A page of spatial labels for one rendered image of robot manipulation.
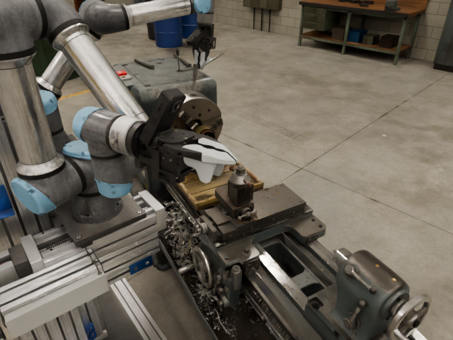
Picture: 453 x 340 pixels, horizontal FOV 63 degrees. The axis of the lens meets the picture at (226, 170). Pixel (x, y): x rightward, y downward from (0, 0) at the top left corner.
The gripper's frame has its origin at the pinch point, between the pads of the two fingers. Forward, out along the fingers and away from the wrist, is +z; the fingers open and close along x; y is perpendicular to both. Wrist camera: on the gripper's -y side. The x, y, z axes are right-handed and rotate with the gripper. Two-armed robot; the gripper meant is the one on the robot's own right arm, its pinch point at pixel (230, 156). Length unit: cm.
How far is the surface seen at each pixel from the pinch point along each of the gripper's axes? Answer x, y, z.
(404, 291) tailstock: -38, 41, 33
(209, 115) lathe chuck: -104, 31, -71
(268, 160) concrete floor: -272, 122, -105
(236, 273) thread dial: -45, 65, -18
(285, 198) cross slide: -82, 50, -17
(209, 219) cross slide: -57, 56, -38
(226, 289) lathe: -47, 77, -23
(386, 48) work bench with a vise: -703, 38, -81
